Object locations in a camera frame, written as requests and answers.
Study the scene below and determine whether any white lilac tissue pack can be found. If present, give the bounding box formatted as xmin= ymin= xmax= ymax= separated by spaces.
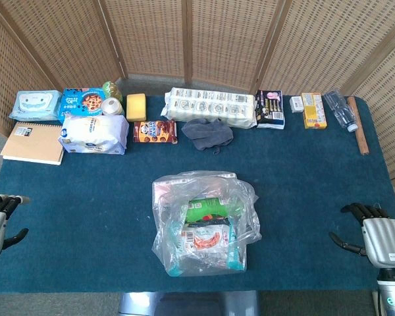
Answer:
xmin=58 ymin=114 xmax=130 ymax=155

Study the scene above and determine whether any teal orange white snack packet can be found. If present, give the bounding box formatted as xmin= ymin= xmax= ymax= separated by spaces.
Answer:
xmin=166 ymin=221 xmax=248 ymax=276

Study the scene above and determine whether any brown spiral notebook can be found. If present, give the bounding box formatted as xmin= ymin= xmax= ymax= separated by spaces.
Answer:
xmin=0 ymin=120 xmax=65 ymax=166

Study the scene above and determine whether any wooden stick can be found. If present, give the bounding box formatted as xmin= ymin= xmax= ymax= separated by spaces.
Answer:
xmin=346 ymin=96 xmax=371 ymax=155

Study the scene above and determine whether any clear plastic shopping bag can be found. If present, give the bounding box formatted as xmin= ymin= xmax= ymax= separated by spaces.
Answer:
xmin=151 ymin=170 xmax=262 ymax=277

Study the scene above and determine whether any rattan folding screen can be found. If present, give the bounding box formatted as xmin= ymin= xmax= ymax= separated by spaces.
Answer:
xmin=0 ymin=0 xmax=395 ymax=231

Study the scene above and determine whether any white tape roll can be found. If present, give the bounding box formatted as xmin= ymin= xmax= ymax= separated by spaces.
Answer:
xmin=101 ymin=97 xmax=125 ymax=117

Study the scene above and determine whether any small white box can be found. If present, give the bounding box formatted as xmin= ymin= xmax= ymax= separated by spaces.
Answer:
xmin=289 ymin=95 xmax=305 ymax=114

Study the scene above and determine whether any grey cloth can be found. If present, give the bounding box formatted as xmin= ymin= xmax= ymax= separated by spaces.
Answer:
xmin=181 ymin=118 xmax=234 ymax=155

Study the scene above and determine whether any yellow sponge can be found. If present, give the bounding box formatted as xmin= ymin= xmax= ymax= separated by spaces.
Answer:
xmin=126 ymin=93 xmax=148 ymax=122

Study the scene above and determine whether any blue cookie box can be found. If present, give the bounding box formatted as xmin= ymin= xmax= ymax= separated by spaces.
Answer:
xmin=57 ymin=87 xmax=106 ymax=123

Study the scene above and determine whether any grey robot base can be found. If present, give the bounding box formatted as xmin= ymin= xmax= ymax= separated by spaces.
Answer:
xmin=118 ymin=291 xmax=261 ymax=316

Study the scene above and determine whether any white toilet paper pack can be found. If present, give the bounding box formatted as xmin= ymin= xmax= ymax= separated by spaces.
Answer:
xmin=160 ymin=87 xmax=258 ymax=130

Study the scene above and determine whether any light blue wet wipes pack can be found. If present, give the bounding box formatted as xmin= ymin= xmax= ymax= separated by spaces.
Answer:
xmin=9 ymin=90 xmax=63 ymax=122

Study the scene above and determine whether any clear plastic water bottle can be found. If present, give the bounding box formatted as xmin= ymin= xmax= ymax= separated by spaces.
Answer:
xmin=323 ymin=90 xmax=359 ymax=133

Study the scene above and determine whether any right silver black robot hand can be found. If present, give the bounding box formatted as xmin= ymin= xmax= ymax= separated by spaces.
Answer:
xmin=329 ymin=203 xmax=395 ymax=269

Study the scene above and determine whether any green snack package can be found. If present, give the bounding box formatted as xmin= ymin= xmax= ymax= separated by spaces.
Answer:
xmin=186 ymin=199 xmax=231 ymax=225

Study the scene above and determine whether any brown chocolate biscuit box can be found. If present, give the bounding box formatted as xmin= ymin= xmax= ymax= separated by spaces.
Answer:
xmin=133 ymin=120 xmax=178 ymax=145

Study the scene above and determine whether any yellow cardboard box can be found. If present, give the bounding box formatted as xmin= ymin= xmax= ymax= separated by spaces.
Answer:
xmin=301 ymin=92 xmax=328 ymax=130

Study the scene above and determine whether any pink pastel tissue multipack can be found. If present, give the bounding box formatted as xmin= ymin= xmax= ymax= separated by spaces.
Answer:
xmin=153 ymin=182 xmax=187 ymax=211

